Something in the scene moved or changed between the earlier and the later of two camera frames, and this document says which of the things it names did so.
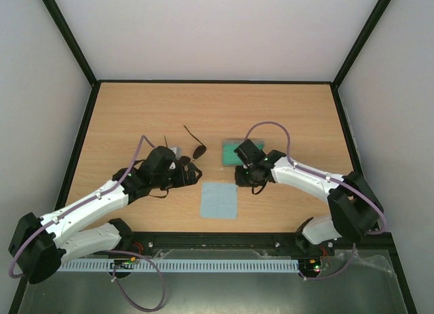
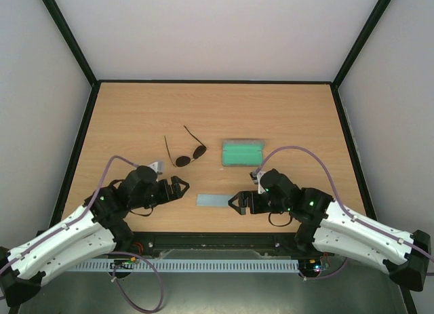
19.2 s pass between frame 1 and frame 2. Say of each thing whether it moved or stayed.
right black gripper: moved
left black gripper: moved
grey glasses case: stayed
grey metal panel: stayed
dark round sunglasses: stayed
